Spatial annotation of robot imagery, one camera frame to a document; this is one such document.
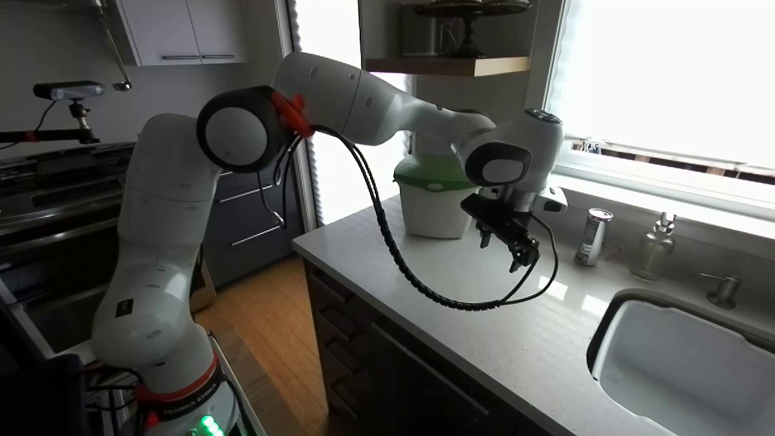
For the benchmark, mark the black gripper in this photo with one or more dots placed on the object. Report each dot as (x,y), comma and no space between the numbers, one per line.
(499,221)

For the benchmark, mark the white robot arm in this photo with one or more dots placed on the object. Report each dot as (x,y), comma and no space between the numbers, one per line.
(143,320)

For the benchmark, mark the chrome soap dispenser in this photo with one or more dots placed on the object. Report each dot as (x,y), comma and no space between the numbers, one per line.
(591,237)

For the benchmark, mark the glass soap pump bottle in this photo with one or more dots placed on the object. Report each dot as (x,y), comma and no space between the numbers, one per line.
(655,248)

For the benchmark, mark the dark lower counter cabinet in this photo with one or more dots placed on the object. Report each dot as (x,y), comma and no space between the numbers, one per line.
(388,383)

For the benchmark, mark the chrome sink faucet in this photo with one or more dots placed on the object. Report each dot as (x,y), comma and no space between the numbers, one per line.
(724,293)

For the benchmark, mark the white kitchen sink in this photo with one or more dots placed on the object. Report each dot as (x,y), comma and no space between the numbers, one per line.
(683,370)

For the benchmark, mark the grey drawer cabinet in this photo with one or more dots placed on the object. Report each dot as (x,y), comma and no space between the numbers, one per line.
(253,224)

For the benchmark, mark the white upper cabinet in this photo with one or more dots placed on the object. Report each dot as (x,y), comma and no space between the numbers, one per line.
(182,33)

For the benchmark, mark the wooden wall shelf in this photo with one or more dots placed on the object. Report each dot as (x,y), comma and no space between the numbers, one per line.
(447,37)

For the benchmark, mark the camera on tripod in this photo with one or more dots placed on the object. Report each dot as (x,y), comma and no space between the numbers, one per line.
(74,93)

